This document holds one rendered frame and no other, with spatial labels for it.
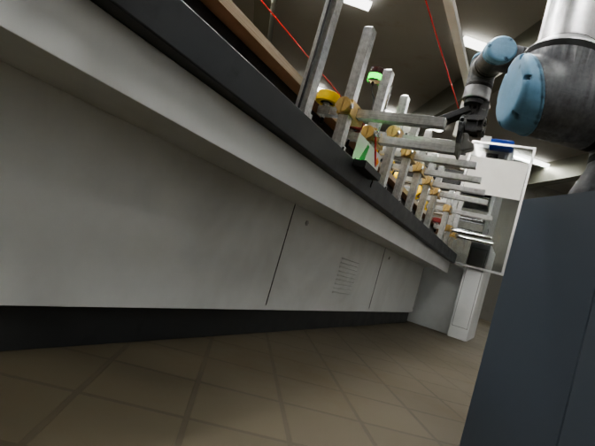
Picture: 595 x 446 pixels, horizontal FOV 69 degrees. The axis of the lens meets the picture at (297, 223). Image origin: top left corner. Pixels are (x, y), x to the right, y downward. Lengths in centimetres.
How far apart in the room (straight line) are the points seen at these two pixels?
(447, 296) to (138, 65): 371
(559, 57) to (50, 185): 100
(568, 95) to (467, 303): 321
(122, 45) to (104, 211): 40
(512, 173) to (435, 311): 138
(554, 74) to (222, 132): 65
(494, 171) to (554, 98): 325
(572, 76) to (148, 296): 105
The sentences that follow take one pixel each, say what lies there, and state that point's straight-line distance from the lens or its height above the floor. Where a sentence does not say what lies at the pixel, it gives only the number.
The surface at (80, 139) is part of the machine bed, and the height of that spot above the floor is 45.
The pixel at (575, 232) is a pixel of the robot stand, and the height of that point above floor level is 52.
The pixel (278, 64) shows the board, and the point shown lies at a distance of 138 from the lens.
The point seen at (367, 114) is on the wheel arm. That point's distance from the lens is 147.
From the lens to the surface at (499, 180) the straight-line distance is 416.
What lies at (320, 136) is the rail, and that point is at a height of 68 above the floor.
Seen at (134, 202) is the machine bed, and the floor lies 36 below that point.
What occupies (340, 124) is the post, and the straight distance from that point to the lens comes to 144.
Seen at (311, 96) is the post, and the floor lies 76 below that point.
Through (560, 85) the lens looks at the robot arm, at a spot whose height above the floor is 78.
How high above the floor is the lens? 36
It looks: 3 degrees up
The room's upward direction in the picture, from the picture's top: 16 degrees clockwise
